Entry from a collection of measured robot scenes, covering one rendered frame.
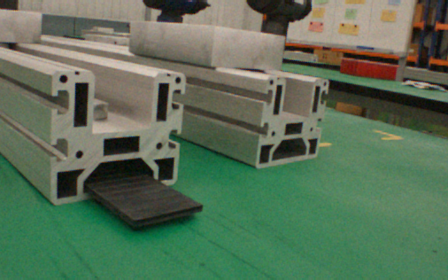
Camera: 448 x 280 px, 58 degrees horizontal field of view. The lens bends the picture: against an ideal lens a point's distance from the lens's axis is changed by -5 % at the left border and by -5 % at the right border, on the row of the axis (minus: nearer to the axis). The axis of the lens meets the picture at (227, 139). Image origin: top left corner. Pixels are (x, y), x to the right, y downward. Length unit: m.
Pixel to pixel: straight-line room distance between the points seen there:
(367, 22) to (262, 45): 3.13
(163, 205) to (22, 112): 0.12
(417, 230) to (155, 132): 0.20
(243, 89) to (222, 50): 0.05
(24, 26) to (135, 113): 0.30
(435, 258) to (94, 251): 0.20
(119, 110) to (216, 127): 0.12
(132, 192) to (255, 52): 0.24
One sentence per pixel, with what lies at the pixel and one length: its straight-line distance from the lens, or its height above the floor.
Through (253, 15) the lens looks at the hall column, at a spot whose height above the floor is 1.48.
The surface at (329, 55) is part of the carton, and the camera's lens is 5.14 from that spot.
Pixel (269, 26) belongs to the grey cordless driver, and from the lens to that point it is 0.67.
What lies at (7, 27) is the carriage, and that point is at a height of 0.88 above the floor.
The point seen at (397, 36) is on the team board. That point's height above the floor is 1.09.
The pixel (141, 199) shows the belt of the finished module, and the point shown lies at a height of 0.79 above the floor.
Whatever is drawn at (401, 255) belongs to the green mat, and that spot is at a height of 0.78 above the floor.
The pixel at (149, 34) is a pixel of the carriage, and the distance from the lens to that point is 0.51.
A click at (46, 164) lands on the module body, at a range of 0.28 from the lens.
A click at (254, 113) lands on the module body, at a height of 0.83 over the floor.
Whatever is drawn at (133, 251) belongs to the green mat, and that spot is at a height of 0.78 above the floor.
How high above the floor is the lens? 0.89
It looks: 13 degrees down
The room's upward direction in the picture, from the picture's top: 7 degrees clockwise
